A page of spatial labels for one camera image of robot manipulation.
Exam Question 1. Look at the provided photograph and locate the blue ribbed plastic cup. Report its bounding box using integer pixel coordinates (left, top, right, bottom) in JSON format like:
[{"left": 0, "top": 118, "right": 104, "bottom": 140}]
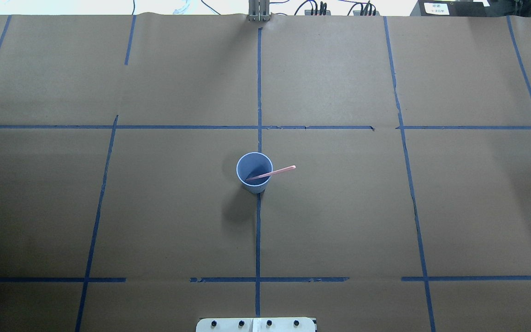
[{"left": 236, "top": 152, "right": 274, "bottom": 194}]

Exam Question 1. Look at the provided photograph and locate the black box with label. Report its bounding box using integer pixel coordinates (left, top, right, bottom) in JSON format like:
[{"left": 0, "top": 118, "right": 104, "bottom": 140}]
[{"left": 409, "top": 0, "right": 487, "bottom": 17}]

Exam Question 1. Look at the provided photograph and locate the grey metal camera post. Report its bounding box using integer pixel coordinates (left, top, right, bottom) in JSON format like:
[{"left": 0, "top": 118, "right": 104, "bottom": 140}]
[{"left": 247, "top": 0, "right": 271, "bottom": 22}]

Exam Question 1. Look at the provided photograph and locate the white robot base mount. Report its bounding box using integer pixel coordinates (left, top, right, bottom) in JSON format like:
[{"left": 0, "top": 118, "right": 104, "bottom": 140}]
[{"left": 195, "top": 317, "right": 318, "bottom": 332}]

